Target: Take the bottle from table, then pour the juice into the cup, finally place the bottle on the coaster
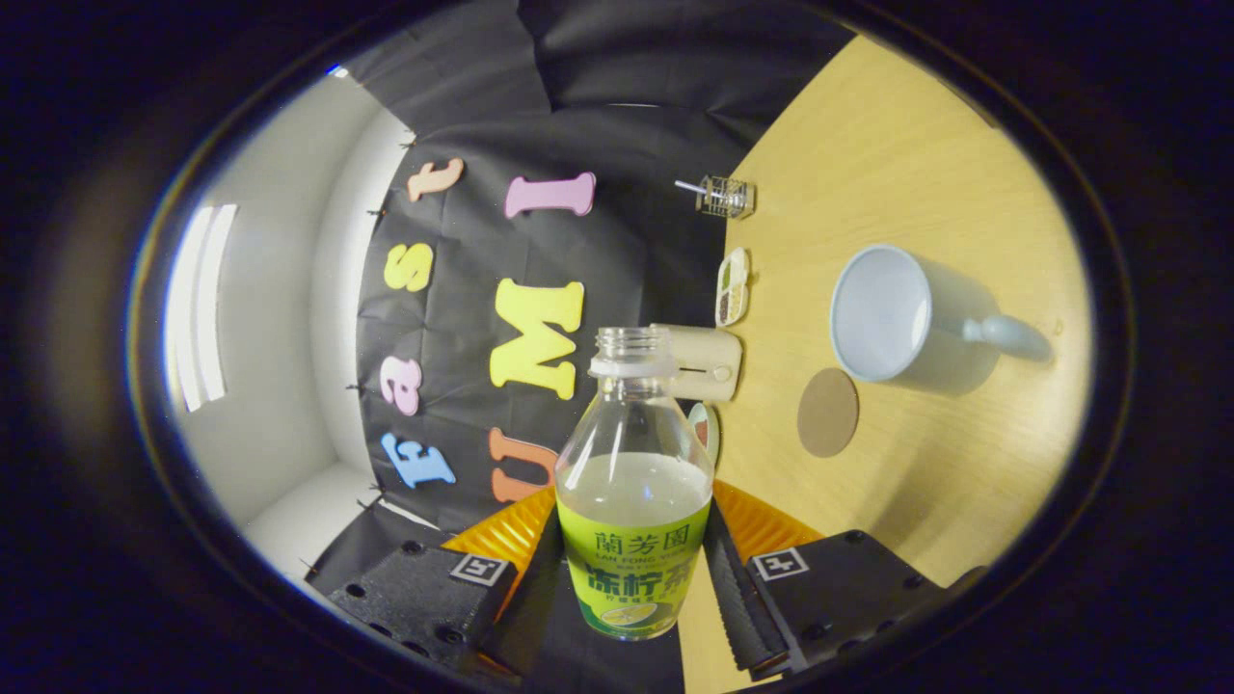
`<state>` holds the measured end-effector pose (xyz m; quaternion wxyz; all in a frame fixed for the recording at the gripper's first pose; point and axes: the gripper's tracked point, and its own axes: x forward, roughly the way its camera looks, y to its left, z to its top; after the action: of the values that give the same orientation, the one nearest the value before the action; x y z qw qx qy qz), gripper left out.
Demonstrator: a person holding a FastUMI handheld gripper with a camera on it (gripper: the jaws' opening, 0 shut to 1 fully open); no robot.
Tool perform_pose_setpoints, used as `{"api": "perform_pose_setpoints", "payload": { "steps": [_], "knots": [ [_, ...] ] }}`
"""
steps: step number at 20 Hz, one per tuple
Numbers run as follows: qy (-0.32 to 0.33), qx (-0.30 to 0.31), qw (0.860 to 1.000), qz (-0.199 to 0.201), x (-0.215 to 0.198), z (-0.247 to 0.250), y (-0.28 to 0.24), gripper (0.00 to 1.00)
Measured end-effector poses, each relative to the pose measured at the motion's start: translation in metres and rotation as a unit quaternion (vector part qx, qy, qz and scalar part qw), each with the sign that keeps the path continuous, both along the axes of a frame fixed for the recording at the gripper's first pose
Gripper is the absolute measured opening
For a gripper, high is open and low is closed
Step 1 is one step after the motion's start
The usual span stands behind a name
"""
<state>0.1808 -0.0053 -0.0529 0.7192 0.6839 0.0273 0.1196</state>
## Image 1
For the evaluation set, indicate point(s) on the cream toaster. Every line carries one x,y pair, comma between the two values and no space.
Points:
709,361

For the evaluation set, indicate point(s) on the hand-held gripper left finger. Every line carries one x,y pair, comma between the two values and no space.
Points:
528,617

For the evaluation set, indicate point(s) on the white divided snack tray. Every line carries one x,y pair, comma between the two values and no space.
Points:
733,287

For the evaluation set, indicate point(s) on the black backdrop cloth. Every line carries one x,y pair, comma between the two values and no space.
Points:
617,251

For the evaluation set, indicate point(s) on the round brown coaster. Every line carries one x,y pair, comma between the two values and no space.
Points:
827,413

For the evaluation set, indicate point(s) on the pale green plate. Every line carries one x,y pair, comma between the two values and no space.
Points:
714,429

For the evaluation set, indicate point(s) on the clear juice bottle green label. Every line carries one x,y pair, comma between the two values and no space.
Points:
631,569

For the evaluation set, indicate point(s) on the white straw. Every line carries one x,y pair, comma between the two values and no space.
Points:
688,185

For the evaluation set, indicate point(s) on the brown food piece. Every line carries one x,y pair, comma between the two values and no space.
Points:
703,434

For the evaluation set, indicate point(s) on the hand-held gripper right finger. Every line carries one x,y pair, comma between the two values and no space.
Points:
742,598

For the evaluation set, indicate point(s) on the large ceiling light panel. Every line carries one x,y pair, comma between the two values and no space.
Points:
198,308

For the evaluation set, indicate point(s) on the wooden table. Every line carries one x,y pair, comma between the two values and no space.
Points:
916,472

